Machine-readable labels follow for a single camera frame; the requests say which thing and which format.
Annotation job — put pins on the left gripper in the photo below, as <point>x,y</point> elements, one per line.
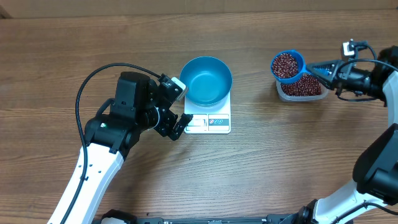
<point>170,118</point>

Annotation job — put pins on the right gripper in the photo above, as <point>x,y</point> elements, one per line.
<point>338,82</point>

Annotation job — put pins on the blue plastic measuring scoop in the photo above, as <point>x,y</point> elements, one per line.
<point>302,67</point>

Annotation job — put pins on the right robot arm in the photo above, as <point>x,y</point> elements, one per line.
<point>374,180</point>

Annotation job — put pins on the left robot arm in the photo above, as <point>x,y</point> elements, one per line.
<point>140,103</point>

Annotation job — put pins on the white digital kitchen scale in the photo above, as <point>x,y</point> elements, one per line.
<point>215,119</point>

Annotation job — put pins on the red beans in scoop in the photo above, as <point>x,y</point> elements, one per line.
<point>285,66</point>

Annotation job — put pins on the teal blue bowl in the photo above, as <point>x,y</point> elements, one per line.
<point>208,79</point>

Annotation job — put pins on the clear plastic food container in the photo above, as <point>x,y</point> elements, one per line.
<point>288,98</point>

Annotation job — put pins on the red adzuki beans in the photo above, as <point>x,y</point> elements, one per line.
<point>306,86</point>

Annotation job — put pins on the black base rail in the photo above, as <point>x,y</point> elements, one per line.
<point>117,216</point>

